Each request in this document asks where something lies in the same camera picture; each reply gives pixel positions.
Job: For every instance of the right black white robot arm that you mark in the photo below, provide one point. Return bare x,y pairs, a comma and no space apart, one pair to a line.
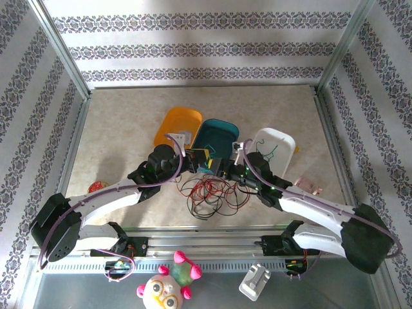
367,241

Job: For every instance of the teal plastic bin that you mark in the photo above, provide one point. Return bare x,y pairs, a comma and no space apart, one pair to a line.
219,135

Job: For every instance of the white plastic bin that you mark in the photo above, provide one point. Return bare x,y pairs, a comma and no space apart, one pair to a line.
283,145

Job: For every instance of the orange plastic bin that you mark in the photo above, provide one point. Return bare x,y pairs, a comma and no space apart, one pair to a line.
180,120

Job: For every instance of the clear pink plastic box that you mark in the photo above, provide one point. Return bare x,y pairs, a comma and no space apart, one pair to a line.
307,185

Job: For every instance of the red patterned tape roll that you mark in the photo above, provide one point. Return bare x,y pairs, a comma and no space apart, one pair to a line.
98,186

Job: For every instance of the slotted metal strip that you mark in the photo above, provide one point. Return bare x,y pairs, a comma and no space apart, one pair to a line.
225,267

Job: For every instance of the small circuit board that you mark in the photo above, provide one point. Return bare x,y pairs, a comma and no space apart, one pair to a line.
294,264
119,265

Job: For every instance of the cream green pink plush toy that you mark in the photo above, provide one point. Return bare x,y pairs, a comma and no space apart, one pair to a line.
164,291

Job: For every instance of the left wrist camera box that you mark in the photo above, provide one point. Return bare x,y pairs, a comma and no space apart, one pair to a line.
177,141

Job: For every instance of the aluminium front rail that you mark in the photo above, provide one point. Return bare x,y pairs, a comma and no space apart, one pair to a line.
209,241

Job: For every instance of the aluminium side rail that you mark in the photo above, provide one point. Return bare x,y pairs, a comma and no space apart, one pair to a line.
330,128
77,135

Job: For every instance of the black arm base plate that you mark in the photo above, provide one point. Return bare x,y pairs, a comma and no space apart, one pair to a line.
270,246
140,246

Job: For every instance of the white grey plastic bracket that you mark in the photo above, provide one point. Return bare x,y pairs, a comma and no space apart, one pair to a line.
254,283

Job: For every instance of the aluminium frame post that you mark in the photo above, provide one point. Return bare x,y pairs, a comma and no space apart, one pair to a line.
343,48
61,48

